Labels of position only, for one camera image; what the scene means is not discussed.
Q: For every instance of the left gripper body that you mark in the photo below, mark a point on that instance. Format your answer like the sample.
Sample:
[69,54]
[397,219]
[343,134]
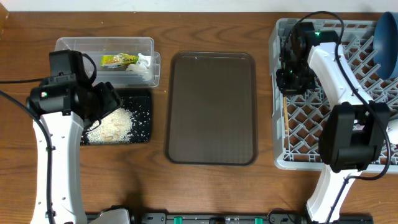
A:
[104,101]

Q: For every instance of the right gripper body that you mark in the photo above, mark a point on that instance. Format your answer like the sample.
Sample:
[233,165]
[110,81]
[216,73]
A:
[297,79]

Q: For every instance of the wooden chopstick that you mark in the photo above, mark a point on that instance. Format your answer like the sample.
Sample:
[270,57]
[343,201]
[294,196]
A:
[286,116]

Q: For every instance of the rice pile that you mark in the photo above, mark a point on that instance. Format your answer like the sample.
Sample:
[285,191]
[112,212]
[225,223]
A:
[112,127]

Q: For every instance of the yellow green snack wrapper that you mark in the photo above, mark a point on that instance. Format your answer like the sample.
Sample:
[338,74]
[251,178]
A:
[118,60]

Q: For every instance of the white tissue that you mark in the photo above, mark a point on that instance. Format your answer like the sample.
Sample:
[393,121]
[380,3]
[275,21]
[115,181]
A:
[142,65]

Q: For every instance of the dark blue plate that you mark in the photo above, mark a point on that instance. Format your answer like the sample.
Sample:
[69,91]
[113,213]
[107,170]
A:
[385,42]

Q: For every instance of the pale green cup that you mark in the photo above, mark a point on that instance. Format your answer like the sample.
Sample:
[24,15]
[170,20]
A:
[392,131]

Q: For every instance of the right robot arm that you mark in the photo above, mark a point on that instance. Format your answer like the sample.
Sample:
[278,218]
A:
[356,129]

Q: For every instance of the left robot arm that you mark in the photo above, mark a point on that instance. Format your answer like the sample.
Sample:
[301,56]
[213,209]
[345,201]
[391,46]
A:
[62,111]

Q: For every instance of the grey dishwasher rack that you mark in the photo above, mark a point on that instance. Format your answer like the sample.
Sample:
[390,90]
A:
[309,112]

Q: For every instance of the clear plastic bin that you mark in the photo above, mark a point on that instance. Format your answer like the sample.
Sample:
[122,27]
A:
[96,47]

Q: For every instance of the black tray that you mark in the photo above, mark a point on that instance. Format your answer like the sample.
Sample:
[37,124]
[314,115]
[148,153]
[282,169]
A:
[140,102]

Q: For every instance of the brown serving tray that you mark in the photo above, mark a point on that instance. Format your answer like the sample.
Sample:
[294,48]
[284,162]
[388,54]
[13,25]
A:
[212,114]

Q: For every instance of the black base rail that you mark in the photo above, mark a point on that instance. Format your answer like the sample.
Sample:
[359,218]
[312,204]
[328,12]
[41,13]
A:
[275,216]

